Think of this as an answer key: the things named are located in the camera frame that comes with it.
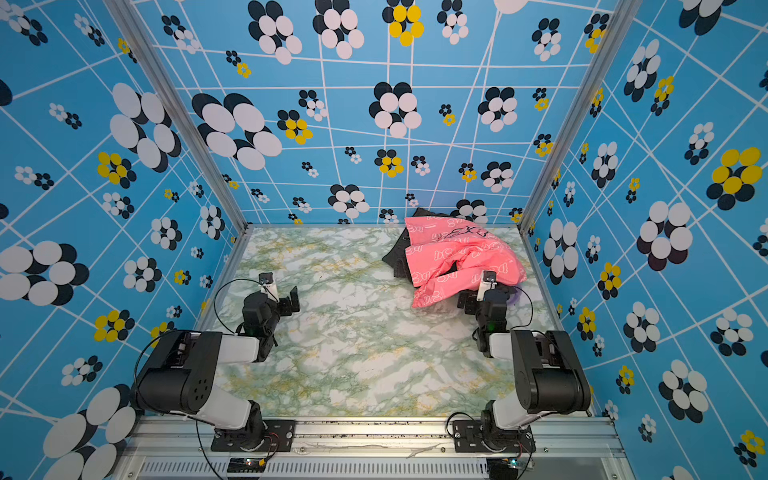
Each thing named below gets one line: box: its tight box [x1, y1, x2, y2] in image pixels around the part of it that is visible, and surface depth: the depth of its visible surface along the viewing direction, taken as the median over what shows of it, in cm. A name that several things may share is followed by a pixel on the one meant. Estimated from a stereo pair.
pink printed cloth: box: [405, 216, 527, 308], surface depth 98 cm
